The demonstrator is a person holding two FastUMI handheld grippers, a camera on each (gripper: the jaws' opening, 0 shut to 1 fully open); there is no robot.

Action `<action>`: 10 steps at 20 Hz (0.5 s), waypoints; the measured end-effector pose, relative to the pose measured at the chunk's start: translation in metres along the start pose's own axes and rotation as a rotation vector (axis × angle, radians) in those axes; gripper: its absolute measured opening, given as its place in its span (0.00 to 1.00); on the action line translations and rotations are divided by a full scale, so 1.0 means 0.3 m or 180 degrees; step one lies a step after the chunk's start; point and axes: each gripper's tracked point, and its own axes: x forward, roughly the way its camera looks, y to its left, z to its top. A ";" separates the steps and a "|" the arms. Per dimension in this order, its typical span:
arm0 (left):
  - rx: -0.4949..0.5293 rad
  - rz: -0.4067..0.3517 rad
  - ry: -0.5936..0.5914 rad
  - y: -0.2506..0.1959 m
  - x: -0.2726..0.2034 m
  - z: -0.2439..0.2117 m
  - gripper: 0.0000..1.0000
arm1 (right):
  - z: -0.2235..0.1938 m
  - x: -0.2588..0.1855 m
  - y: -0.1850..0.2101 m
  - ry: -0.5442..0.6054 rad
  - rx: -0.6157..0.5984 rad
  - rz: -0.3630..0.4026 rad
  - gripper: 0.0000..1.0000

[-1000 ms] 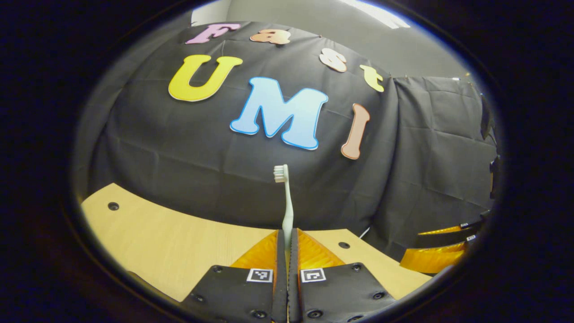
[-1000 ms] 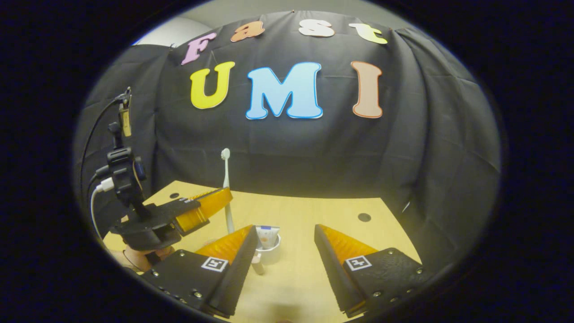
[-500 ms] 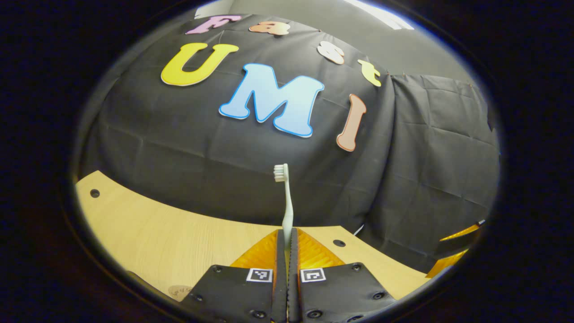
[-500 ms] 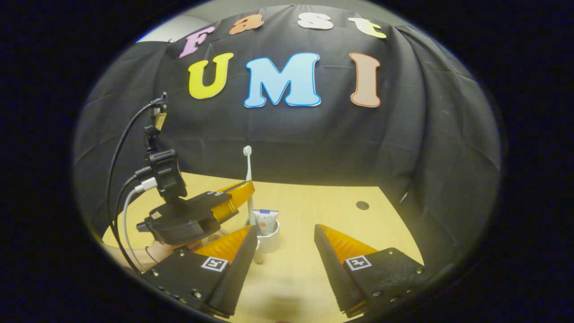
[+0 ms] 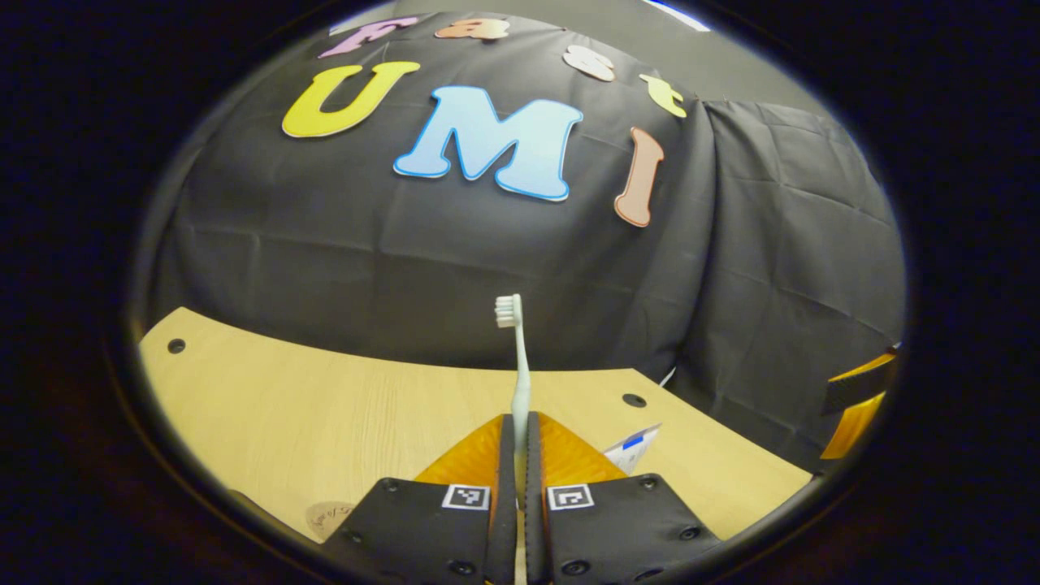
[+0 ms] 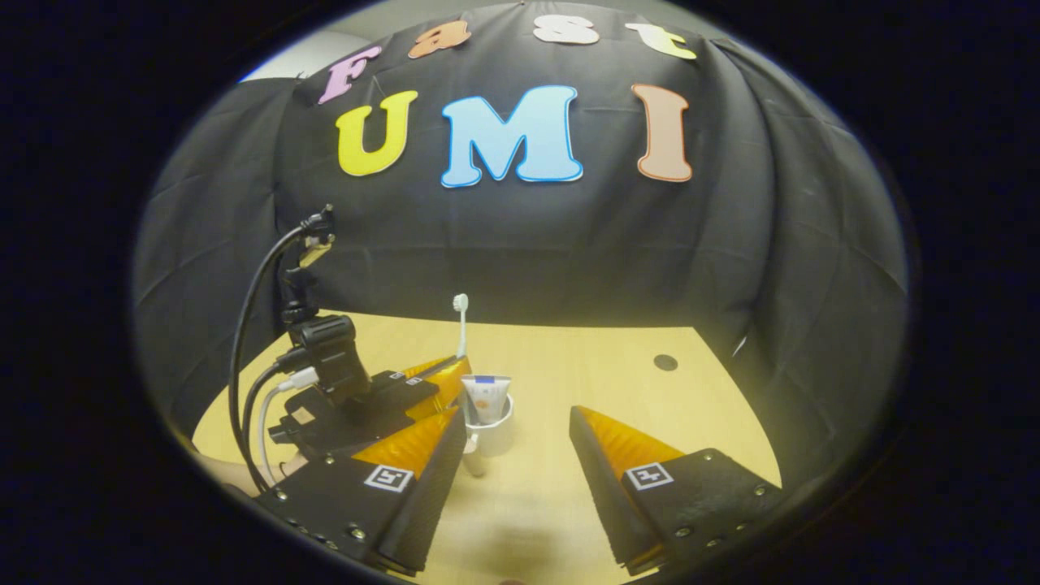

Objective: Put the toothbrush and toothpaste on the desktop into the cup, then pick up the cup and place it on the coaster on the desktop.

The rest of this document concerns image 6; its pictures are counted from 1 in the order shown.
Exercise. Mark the pale blue toothbrush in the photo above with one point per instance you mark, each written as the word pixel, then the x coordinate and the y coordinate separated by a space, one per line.
pixel 462 333

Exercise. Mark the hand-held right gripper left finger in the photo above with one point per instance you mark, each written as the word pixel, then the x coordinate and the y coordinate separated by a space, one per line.
pixel 435 496

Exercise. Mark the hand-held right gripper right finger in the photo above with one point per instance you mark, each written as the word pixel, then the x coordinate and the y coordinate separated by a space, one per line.
pixel 609 496

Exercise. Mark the white toothpaste tube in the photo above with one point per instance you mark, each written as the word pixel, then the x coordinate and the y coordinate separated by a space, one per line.
pixel 487 402

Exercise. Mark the wooden desktop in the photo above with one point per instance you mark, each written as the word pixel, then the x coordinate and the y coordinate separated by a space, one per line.
pixel 569 366

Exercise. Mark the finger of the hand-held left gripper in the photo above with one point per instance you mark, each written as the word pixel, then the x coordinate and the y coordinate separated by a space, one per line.
pixel 406 374
pixel 406 394

